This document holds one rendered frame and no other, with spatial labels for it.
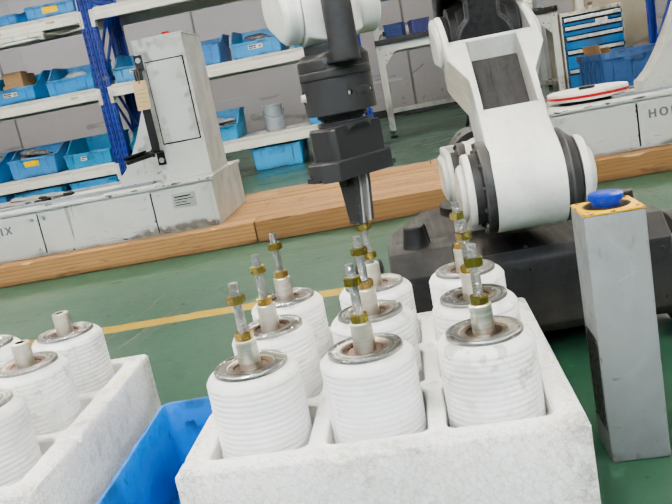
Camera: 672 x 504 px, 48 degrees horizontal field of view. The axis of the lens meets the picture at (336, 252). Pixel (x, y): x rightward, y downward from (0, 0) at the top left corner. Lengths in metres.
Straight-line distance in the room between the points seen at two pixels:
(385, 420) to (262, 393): 0.12
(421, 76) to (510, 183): 8.04
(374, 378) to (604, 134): 2.26
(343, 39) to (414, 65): 8.26
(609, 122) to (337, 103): 2.07
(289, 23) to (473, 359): 0.44
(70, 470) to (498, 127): 0.75
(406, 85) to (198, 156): 6.36
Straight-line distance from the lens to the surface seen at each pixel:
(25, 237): 3.16
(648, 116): 2.95
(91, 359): 1.08
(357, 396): 0.74
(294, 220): 2.78
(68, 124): 9.90
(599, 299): 0.94
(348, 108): 0.91
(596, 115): 2.89
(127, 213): 2.99
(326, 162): 0.92
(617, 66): 5.31
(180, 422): 1.13
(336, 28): 0.89
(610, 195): 0.93
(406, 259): 1.29
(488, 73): 1.32
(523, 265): 1.28
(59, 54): 9.90
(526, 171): 1.14
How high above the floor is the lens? 0.51
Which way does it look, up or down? 12 degrees down
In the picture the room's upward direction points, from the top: 11 degrees counter-clockwise
